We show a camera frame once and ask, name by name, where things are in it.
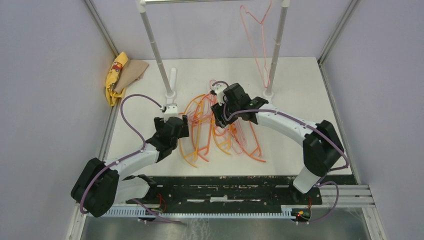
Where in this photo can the yellow plastic hanger leftmost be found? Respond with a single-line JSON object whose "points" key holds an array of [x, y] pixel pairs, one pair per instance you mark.
{"points": [[189, 146]]}

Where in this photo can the orange plastic hanger right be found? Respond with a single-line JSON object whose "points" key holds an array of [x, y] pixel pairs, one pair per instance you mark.
{"points": [[253, 144]]}

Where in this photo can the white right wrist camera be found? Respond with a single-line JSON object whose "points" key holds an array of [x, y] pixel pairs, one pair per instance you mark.
{"points": [[218, 90]]}

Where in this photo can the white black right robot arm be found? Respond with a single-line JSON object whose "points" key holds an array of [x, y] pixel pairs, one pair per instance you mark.
{"points": [[322, 147]]}

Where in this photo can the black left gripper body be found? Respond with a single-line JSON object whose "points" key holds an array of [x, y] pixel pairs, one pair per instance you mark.
{"points": [[184, 131]]}

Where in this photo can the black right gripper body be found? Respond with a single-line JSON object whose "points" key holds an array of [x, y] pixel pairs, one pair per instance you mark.
{"points": [[218, 109]]}

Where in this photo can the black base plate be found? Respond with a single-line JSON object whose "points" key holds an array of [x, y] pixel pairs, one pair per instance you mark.
{"points": [[227, 194]]}

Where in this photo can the grey rack pole left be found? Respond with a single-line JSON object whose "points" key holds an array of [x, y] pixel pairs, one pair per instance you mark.
{"points": [[141, 6]]}

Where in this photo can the yellow printed cloth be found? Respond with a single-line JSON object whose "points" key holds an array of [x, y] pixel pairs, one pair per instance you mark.
{"points": [[112, 79]]}

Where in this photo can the white slotted cable duct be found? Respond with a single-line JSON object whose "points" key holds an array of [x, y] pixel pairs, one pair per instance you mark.
{"points": [[142, 213]]}

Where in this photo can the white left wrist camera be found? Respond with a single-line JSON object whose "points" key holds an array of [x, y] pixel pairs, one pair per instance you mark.
{"points": [[170, 110]]}

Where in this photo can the yellow plastic hanger middle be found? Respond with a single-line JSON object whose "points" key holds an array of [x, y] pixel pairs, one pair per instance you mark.
{"points": [[222, 139]]}

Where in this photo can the orange plastic hanger left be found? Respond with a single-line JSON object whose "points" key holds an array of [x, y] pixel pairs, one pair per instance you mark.
{"points": [[206, 127]]}

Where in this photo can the beige cloth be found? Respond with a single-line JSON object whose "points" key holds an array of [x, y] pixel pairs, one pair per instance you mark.
{"points": [[132, 71]]}

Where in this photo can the grey rack pole right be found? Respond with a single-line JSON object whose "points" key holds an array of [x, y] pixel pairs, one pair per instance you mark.
{"points": [[278, 39]]}

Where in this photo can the orange plastic hanger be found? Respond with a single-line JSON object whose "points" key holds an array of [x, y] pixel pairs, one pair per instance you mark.
{"points": [[206, 127], [253, 144]]}

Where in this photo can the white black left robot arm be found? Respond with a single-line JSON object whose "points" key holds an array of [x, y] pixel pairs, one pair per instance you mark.
{"points": [[103, 184]]}

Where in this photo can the grey rack pole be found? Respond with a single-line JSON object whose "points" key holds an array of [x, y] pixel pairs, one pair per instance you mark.
{"points": [[141, 6], [278, 39]]}

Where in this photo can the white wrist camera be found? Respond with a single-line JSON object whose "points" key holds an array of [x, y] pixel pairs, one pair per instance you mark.
{"points": [[218, 90], [170, 110]]}

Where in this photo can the white rack foot left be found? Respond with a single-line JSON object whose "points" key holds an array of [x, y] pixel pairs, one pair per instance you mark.
{"points": [[171, 97]]}

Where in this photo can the pink wire hanger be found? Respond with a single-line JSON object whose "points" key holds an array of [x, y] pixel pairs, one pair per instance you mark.
{"points": [[261, 62], [238, 140], [215, 82]]}

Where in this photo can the yellow plastic hanger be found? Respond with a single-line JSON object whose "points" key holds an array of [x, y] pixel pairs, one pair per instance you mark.
{"points": [[189, 146], [222, 139]]}

